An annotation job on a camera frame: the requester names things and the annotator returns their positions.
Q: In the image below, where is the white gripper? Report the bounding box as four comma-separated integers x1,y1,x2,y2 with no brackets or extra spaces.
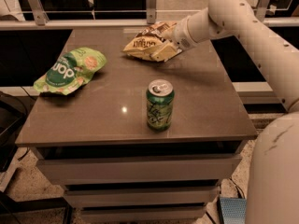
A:
150,16,199,62

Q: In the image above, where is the brown yellow chip bag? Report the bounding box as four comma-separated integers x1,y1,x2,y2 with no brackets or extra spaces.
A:
123,22,173,62

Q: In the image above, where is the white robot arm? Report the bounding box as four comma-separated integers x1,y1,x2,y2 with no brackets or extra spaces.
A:
150,0,299,224

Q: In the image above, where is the green soda can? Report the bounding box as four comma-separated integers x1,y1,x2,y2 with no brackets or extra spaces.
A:
146,79,175,131

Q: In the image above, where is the green chip bag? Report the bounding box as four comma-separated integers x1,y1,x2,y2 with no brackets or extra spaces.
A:
34,48,107,95

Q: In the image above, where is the grey drawer cabinet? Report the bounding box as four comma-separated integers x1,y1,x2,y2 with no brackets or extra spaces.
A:
17,28,256,223

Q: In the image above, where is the metal railing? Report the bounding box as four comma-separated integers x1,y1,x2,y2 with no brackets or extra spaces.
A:
0,0,299,32

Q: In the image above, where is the blue perforated box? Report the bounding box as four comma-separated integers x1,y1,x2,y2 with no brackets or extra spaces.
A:
217,197,247,224

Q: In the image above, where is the black cable on floor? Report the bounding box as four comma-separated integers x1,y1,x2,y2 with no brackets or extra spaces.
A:
228,177,247,201

